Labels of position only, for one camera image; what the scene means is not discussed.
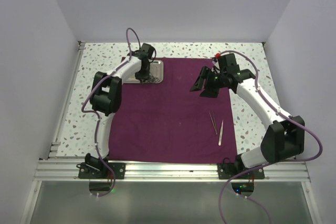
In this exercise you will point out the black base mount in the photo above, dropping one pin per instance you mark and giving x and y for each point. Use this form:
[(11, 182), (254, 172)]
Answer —
[(100, 171), (227, 170)]

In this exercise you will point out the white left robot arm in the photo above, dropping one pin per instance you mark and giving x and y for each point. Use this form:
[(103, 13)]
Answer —
[(105, 97)]

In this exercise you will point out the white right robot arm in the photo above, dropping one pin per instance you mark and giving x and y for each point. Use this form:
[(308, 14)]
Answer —
[(284, 136)]

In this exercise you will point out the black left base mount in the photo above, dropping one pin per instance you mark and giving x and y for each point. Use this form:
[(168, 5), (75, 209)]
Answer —
[(100, 171)]

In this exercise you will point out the stainless steel instrument tray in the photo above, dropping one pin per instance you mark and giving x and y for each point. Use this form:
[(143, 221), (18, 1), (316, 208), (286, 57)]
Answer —
[(156, 69)]

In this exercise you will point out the aluminium frame rail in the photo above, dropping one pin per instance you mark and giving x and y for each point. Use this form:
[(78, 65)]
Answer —
[(69, 170)]

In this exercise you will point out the steel surgical scissors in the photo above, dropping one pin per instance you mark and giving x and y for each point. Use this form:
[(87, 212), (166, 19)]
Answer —
[(149, 79)]

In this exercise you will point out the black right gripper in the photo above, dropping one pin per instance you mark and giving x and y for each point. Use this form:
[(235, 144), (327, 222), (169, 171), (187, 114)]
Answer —
[(210, 92)]

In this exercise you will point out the broad steel forceps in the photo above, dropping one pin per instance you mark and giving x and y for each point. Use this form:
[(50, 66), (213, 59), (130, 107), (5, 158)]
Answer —
[(221, 133)]

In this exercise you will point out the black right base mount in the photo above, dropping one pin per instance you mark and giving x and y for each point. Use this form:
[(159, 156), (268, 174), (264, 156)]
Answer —
[(227, 170)]

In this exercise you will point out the thin steel tweezers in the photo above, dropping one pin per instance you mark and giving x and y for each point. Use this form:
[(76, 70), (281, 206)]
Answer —
[(213, 121)]

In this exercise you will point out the purple cloth wrap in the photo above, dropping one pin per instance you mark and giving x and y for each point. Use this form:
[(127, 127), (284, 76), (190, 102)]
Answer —
[(167, 123)]

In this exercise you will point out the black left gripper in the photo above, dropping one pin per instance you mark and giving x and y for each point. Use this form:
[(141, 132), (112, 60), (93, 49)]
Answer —
[(143, 76)]

